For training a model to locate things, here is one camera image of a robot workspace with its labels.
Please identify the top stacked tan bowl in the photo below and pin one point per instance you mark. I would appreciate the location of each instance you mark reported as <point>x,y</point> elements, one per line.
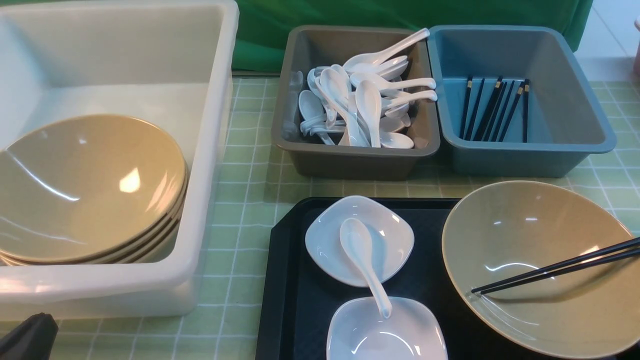
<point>86,155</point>

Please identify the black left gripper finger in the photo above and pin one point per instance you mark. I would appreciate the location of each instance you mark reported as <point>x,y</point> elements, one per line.
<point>33,339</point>

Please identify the bottom stacked tan bowl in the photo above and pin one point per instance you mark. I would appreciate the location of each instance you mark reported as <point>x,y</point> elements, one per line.
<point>143,248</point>

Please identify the white spoon bottom front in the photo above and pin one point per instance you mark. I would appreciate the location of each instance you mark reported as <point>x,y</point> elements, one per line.
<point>394,140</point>

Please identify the white spoon handle right lower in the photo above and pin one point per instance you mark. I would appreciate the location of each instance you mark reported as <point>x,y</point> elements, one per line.
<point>395,101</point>

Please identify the white spoon handle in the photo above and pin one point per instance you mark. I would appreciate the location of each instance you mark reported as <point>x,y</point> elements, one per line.
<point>383,84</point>
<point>395,101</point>

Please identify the white spoon left long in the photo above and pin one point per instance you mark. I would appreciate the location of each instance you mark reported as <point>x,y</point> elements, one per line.
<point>334,86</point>

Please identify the white spoon centre upright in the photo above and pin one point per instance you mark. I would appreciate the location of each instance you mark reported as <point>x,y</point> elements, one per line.
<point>369,103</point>

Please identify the white spoon far left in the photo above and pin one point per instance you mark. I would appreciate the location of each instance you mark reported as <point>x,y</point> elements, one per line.
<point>313,117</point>

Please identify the stacked tan bowl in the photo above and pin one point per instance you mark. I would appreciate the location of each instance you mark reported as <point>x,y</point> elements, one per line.
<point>132,224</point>
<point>10,194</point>
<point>143,248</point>
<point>86,155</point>

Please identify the blue plastic chopstick bin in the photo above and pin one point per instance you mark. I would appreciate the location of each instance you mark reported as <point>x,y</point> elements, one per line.
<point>566,120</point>

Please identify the white spoon leaning top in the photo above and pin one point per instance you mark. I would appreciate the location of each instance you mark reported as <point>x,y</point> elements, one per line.
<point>372,61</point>

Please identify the tan noodle bowl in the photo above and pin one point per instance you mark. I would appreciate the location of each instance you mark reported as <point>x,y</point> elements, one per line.
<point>526,258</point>

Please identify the white soup spoon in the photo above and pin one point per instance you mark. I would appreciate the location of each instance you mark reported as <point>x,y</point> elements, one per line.
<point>357,243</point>

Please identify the white square dish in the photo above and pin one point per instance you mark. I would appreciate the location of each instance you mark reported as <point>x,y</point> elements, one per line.
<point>357,331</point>
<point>392,238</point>

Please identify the black serving tray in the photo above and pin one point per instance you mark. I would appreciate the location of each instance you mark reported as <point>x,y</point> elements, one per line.
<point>299,298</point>

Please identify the green backdrop cloth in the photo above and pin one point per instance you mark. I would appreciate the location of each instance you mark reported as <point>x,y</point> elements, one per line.
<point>264,25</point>

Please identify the large white plastic tub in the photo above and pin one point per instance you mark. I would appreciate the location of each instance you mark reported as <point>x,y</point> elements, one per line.
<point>164,61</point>

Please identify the brown plastic spoon bin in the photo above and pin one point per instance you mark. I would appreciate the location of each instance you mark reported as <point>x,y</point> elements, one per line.
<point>313,46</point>

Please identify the white spoon handle right upper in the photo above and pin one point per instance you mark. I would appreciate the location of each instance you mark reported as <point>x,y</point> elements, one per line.
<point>383,84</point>

